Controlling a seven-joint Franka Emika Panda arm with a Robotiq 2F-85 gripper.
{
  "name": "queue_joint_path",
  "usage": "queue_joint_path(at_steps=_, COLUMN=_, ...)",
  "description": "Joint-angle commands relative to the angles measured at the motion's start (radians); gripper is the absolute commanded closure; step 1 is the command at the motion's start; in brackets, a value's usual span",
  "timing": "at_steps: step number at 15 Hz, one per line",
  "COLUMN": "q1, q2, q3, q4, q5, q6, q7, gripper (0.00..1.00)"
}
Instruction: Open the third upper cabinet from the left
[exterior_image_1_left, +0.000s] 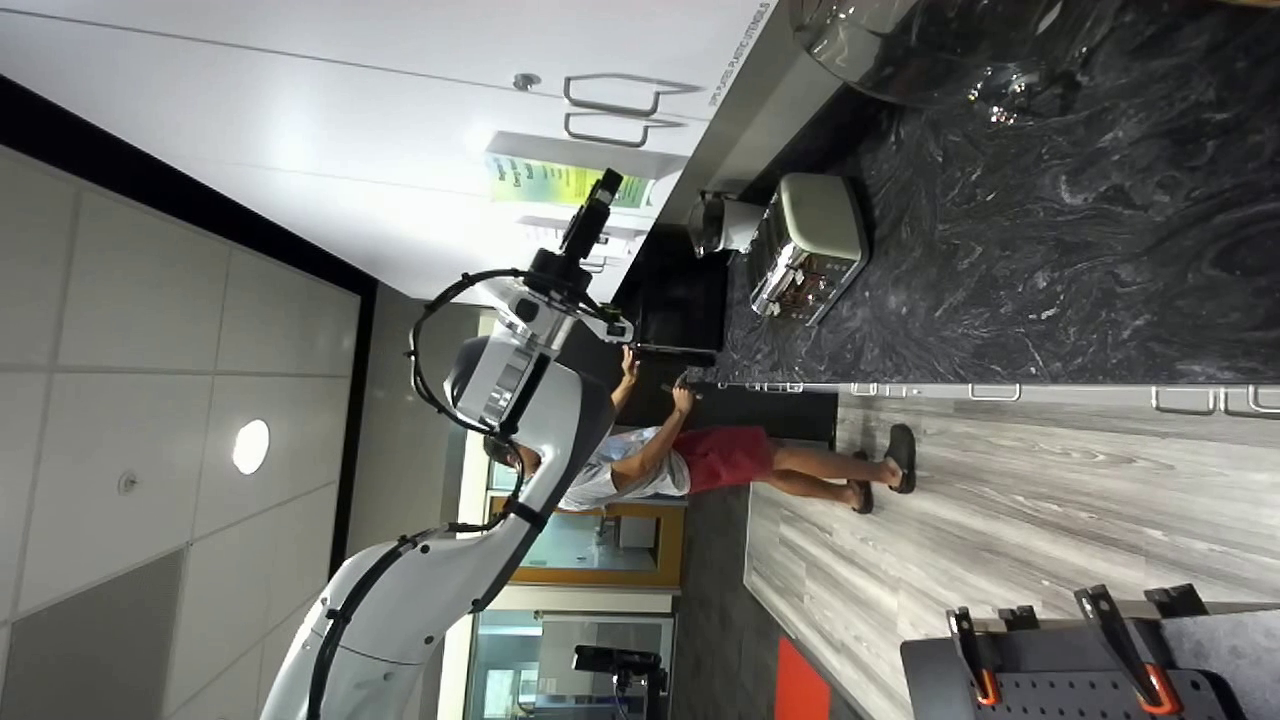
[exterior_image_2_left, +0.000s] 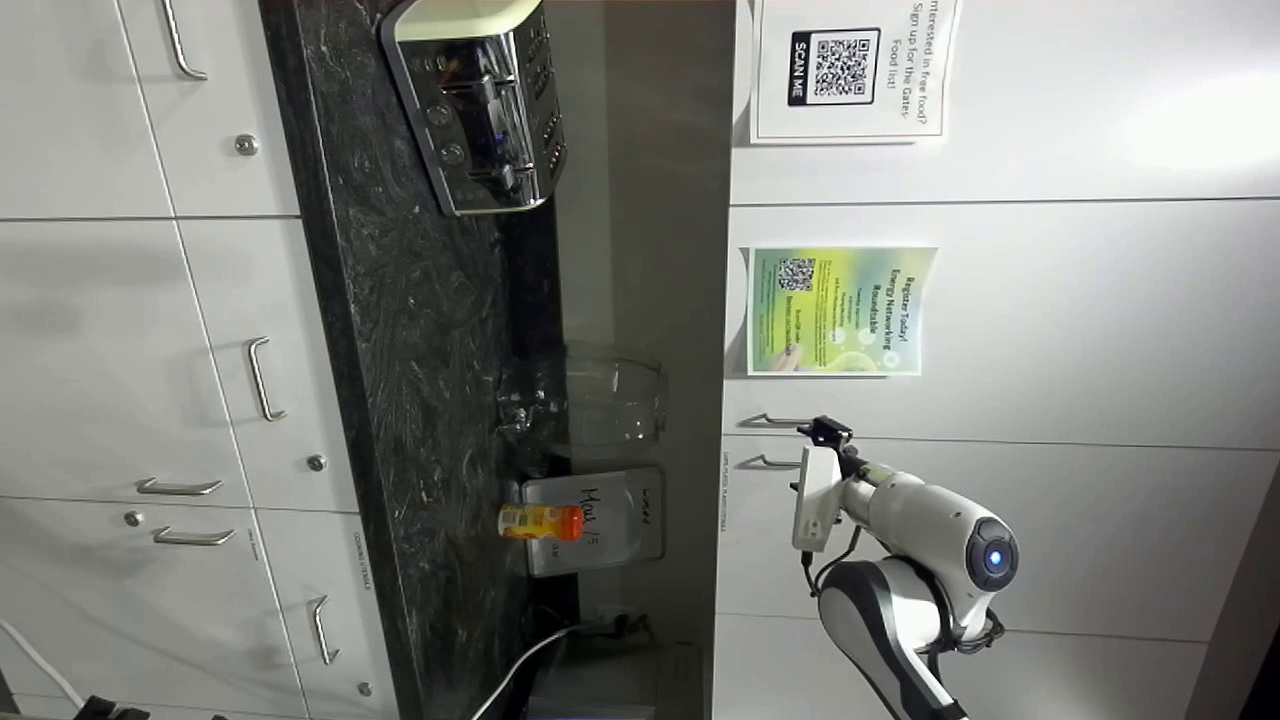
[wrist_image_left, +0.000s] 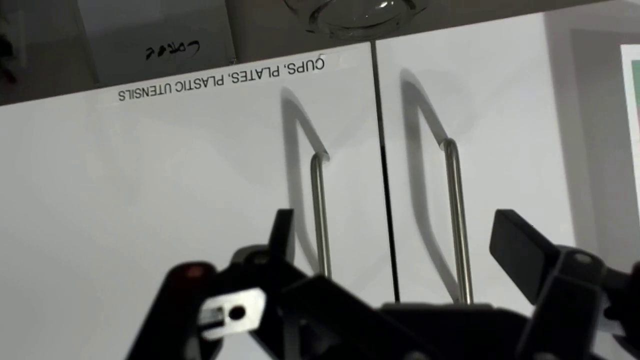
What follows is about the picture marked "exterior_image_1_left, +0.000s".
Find wooden door frame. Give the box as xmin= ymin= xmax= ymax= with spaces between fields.
xmin=505 ymin=495 xmax=691 ymax=598

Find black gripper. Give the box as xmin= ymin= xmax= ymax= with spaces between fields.
xmin=555 ymin=163 xmax=631 ymax=269

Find black orange clamp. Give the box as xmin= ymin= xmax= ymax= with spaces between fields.
xmin=1071 ymin=579 xmax=1187 ymax=720
xmin=942 ymin=605 xmax=1009 ymax=712

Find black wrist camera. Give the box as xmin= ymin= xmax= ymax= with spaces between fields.
xmin=525 ymin=245 xmax=599 ymax=308

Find silver toaster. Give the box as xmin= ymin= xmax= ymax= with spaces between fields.
xmin=743 ymin=168 xmax=877 ymax=322

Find green paper poster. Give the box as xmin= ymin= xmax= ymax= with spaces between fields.
xmin=485 ymin=153 xmax=661 ymax=212

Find clear glass electric kettle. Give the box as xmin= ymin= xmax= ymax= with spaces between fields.
xmin=785 ymin=0 xmax=1071 ymax=127

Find silver cabinet handle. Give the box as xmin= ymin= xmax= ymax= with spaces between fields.
xmin=1221 ymin=383 xmax=1280 ymax=419
xmin=561 ymin=68 xmax=702 ymax=120
xmin=1146 ymin=383 xmax=1224 ymax=419
xmin=561 ymin=109 xmax=656 ymax=153

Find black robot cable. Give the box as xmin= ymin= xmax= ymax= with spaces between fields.
xmin=404 ymin=264 xmax=539 ymax=449

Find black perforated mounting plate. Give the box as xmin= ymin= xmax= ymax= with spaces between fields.
xmin=897 ymin=606 xmax=1280 ymax=720

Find red floor mat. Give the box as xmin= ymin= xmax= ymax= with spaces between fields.
xmin=768 ymin=633 xmax=838 ymax=720

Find black monitor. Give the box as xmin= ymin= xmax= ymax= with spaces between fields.
xmin=568 ymin=639 xmax=670 ymax=685

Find white cabinet door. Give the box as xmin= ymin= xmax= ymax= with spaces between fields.
xmin=0 ymin=0 xmax=779 ymax=125
xmin=0 ymin=13 xmax=712 ymax=304

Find person in red shorts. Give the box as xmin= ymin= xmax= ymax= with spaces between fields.
xmin=485 ymin=342 xmax=925 ymax=518

